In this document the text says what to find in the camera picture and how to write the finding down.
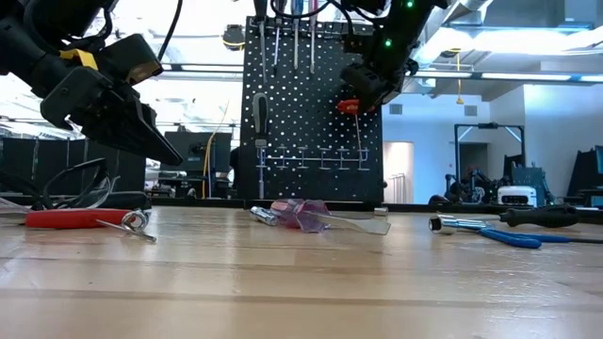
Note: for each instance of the small chrome socket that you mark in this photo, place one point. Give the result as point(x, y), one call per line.
point(125, 221)
point(380, 211)

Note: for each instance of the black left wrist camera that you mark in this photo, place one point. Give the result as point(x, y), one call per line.
point(127, 56)

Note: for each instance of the long chrome socket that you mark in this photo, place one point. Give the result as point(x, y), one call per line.
point(263, 215)

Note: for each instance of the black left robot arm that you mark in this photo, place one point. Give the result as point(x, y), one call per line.
point(28, 42)

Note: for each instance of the black metal pegboard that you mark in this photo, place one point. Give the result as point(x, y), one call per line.
point(311, 122)

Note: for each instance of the ceiling light strip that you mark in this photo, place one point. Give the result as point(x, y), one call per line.
point(443, 74)
point(523, 75)
point(202, 67)

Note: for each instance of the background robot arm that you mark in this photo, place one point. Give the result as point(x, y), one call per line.
point(473, 181)

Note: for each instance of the small black screwdriver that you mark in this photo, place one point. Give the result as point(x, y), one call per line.
point(542, 216)

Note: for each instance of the black computer monitor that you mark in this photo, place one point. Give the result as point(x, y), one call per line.
point(188, 150)

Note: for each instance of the clear black-framed safety glasses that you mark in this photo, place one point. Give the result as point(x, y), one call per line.
point(77, 188)

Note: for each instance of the chrome socket with extension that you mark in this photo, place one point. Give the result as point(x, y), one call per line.
point(464, 223)

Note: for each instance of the large red transparent screwdriver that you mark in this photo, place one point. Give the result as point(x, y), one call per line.
point(301, 214)

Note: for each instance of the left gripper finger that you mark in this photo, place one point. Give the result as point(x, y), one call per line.
point(141, 136)
point(139, 104)

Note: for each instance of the silver ventilation duct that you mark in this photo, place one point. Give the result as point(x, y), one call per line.
point(518, 44)

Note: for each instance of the white box device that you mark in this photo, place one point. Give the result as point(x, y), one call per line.
point(516, 195)

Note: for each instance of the yellow tape tag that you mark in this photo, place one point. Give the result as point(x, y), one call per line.
point(80, 57)

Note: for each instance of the grey wall vent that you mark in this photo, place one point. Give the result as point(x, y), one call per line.
point(396, 108)
point(470, 110)

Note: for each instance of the dark monitor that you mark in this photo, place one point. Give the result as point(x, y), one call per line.
point(586, 176)

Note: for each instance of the grey blue box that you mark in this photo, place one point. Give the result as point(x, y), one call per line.
point(530, 176)

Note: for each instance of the black partition screen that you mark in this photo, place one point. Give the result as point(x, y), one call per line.
point(134, 179)

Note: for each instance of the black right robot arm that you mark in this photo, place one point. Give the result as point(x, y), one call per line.
point(405, 28)

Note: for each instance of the black background rig frame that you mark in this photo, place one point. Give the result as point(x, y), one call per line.
point(490, 125)

